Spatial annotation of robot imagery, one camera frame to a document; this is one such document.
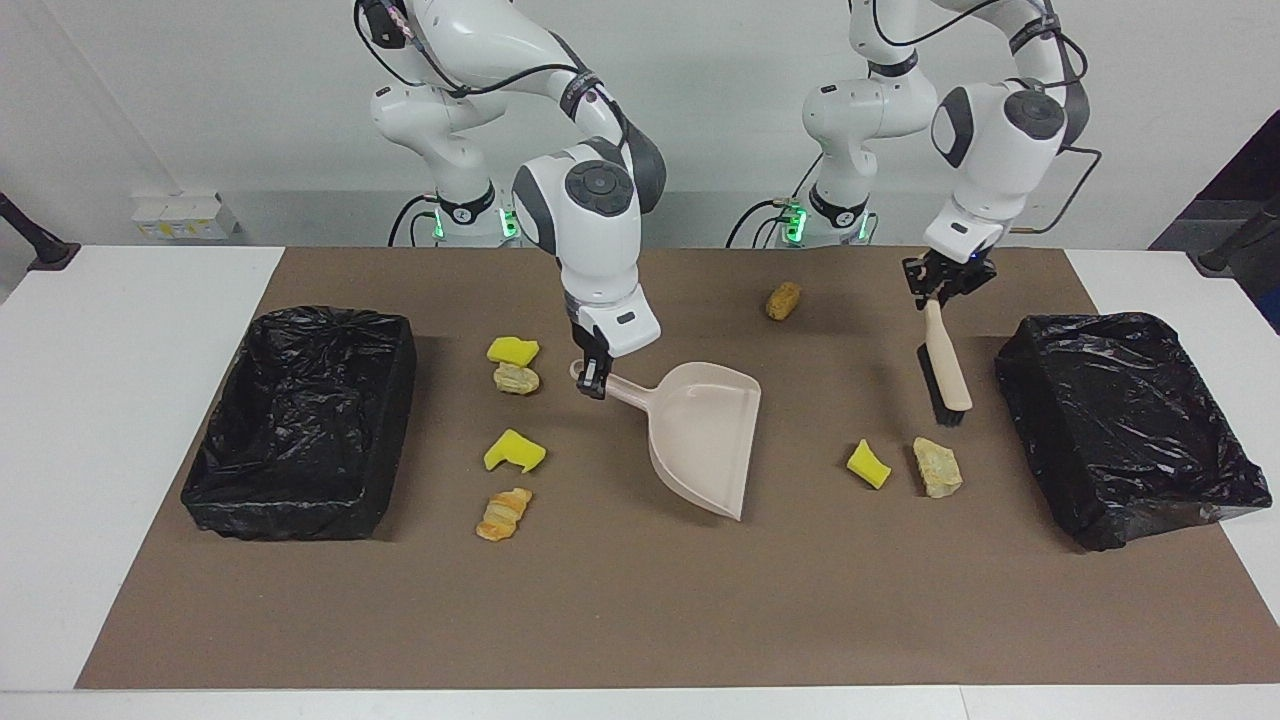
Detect beige plastic dustpan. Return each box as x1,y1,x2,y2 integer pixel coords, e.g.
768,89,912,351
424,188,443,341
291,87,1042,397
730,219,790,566
570,360,763,523

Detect orange striped croissant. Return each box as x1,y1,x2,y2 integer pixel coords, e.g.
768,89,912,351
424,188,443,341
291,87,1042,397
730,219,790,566
474,487,534,543

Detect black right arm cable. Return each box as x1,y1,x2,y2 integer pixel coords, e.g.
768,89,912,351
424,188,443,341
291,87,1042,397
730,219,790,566
352,0,641,201

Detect beige brush black bristles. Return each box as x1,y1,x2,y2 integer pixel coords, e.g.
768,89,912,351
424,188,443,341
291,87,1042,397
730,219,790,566
917,298,974,429

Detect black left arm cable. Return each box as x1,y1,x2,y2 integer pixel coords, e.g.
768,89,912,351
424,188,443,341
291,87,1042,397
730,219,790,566
868,0,1103,237

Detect brown table mat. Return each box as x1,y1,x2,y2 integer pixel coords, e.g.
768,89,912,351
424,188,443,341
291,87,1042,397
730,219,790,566
75,245,1280,691

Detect notched yellow sponge piece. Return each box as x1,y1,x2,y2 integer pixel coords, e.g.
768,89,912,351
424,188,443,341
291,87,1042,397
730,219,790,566
483,428,548,474

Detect black bag lined bin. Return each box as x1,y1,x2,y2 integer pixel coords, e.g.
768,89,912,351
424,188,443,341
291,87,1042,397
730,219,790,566
180,306,418,542
995,312,1273,553

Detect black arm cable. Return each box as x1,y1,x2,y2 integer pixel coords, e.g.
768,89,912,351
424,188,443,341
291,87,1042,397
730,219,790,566
868,0,1103,237
352,0,641,201

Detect black base cable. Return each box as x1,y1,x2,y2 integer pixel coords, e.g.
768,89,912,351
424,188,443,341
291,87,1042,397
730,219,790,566
388,192,443,248
727,195,801,248

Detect black camera stand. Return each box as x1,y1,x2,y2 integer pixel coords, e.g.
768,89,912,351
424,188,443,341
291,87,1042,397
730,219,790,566
1197,195,1280,278
0,190,81,273

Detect white wall socket box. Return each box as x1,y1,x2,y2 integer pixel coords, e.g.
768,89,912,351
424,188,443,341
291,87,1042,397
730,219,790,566
130,193,241,241

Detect pale ridged bread slice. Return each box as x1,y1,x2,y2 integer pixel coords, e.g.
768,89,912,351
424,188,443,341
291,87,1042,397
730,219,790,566
912,436,964,499

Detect dark background panel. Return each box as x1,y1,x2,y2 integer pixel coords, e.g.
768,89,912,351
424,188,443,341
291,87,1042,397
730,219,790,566
1150,105,1280,336

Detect small yellow green-backed sponge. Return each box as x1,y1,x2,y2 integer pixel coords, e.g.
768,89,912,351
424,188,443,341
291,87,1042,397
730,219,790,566
846,438,893,491

